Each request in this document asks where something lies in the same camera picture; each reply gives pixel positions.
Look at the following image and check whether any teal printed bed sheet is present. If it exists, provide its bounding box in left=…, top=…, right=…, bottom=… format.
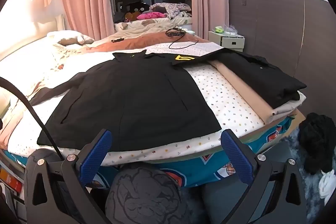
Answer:
left=0, top=115, right=292, bottom=189

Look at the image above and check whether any thick black gripper cable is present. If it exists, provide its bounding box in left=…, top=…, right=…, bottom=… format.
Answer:
left=0, top=76, right=65, bottom=162

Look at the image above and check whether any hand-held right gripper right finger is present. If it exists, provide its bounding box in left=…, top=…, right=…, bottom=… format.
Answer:
left=220, top=129, right=307, bottom=224

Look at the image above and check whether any orange blanket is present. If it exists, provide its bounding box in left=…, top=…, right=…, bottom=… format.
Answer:
left=87, top=32, right=211, bottom=53

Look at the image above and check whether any white pillow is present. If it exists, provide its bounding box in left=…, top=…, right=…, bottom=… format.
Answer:
left=47, top=30, right=95, bottom=46

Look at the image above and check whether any black plush toy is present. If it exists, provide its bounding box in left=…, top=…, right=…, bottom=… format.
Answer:
left=128, top=2, right=151, bottom=15

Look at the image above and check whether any white nightstand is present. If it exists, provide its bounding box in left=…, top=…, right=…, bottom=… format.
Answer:
left=208, top=30, right=246, bottom=53

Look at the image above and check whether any black fuzzy cloth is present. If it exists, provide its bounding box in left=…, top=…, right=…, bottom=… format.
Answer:
left=298, top=112, right=336, bottom=175

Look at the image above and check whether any bright pink cloth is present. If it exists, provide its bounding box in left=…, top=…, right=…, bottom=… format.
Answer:
left=136, top=12, right=167, bottom=20

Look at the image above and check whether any black dress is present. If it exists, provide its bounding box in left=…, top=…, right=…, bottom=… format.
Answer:
left=29, top=50, right=222, bottom=153

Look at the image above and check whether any cream bear print blanket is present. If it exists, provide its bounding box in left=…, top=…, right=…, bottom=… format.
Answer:
left=114, top=17, right=195, bottom=39

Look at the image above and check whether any black headset device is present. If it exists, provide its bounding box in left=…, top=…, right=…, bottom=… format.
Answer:
left=165, top=26, right=186, bottom=38

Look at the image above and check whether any pale pink quilt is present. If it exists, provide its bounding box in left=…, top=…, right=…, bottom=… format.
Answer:
left=0, top=42, right=88, bottom=151

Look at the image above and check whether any person's grey printed clothing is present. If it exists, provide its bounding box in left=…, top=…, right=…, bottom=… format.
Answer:
left=104, top=162, right=190, bottom=224

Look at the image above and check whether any floral clothes pile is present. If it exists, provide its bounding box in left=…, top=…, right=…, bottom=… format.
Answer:
left=149, top=3, right=193, bottom=19

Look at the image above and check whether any folded black garment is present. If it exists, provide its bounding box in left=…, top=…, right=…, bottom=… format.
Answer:
left=205, top=48, right=307, bottom=109

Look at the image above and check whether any folded beige cloth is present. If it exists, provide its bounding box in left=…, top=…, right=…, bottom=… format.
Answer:
left=207, top=59, right=307, bottom=125

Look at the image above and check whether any white crumpled cloth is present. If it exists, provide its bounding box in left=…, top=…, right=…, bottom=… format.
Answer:
left=317, top=171, right=336, bottom=200

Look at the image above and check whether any thin black cable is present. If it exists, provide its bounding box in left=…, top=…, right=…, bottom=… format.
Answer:
left=168, top=34, right=200, bottom=50

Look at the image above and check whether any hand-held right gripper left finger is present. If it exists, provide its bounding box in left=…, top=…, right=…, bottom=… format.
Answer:
left=25, top=129, right=113, bottom=224

